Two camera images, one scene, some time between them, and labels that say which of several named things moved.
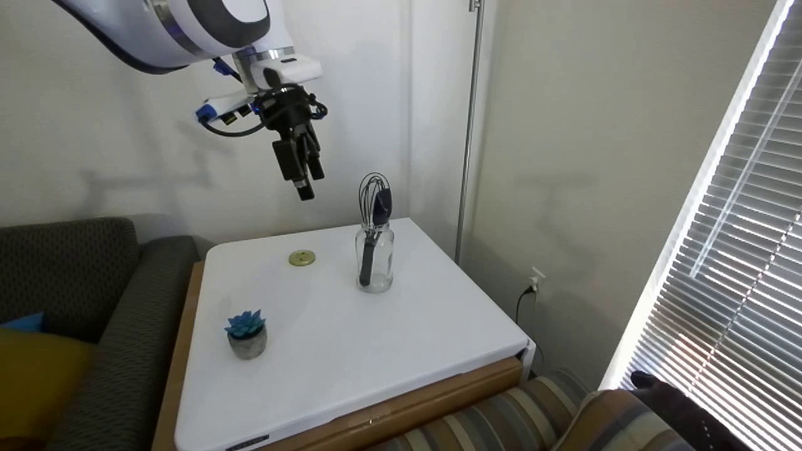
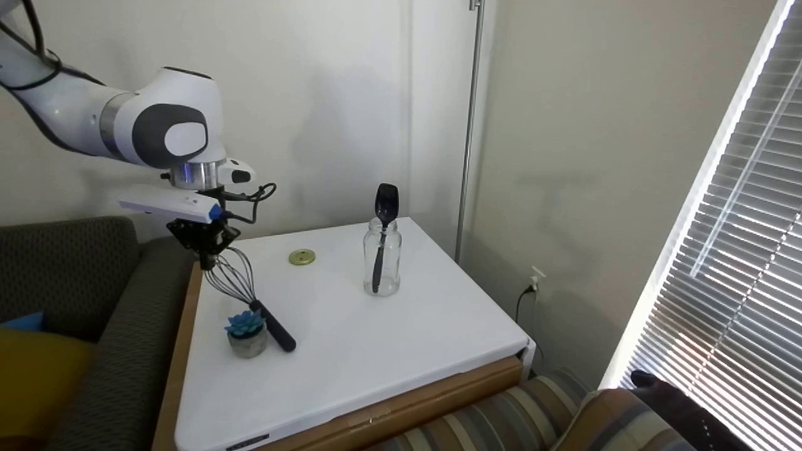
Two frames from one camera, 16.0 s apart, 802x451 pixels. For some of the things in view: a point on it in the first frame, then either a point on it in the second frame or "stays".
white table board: (286, 334) stays
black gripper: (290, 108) → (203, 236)
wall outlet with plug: (534, 287) stays
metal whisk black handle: (375, 210) → (232, 275)
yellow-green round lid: (302, 259) stays
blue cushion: (29, 322) stays
